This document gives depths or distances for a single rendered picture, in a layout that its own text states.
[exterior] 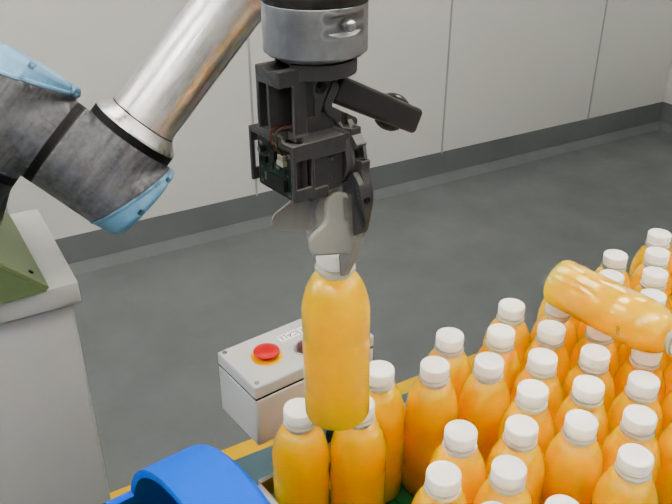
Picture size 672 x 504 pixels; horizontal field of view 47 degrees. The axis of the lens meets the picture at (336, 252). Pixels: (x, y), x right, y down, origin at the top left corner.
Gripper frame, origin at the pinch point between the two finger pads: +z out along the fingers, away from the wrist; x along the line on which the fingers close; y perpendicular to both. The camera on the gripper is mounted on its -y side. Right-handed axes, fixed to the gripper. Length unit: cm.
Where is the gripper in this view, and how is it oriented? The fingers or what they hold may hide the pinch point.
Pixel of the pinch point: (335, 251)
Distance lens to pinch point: 76.4
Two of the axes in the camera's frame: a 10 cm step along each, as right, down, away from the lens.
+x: 6.0, 3.8, -7.0
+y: -8.0, 2.9, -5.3
